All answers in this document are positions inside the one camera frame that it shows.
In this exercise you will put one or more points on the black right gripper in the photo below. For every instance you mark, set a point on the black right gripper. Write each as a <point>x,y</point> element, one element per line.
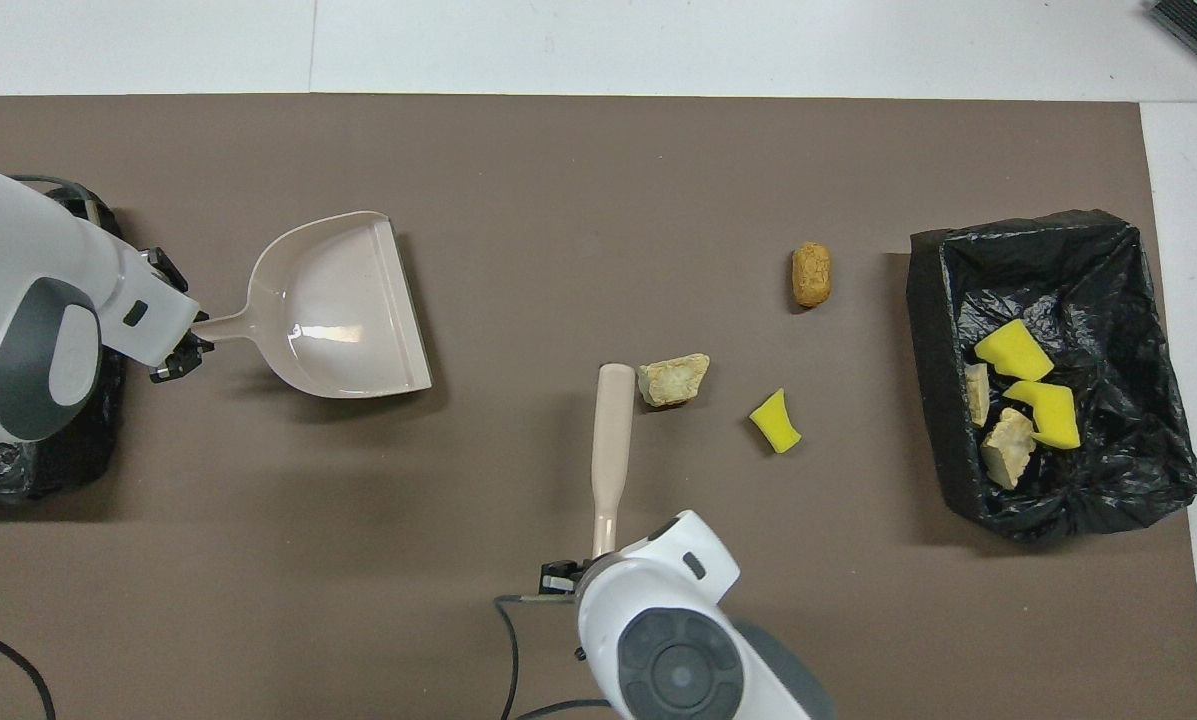
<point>566,575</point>

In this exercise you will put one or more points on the beige hand brush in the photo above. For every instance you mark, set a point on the beige hand brush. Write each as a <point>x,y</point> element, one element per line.
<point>613,440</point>

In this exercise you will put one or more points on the beige plastic dustpan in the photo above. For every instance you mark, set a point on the beige plastic dustpan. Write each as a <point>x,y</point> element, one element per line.
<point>338,310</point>

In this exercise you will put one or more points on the pale crumbly bread chunk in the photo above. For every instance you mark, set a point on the pale crumbly bread chunk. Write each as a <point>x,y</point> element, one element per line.
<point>673,380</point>
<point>1008,450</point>

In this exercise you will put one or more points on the small curved yellow sponge piece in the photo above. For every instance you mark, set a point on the small curved yellow sponge piece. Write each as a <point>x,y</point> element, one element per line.
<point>776,425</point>

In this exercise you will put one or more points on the brown bread roll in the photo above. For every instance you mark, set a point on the brown bread roll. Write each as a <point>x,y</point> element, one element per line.
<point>811,275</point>

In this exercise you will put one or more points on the green and yellow sponge piece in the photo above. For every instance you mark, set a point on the green and yellow sponge piece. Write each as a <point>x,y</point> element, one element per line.
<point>1013,350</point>

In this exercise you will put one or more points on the large yellow sponge piece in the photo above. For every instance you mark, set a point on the large yellow sponge piece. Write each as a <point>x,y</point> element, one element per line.
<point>1053,415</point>

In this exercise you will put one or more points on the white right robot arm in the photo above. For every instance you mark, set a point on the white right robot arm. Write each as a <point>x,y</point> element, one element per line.
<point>678,650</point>

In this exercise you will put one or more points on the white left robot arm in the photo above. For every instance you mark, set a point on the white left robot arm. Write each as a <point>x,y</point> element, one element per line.
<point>18,280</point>

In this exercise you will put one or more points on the black bag lined bin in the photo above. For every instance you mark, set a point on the black bag lined bin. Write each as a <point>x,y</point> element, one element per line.
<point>58,470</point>
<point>1108,300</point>

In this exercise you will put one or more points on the brown table mat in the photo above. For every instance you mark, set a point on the brown table mat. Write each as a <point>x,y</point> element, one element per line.
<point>558,200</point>

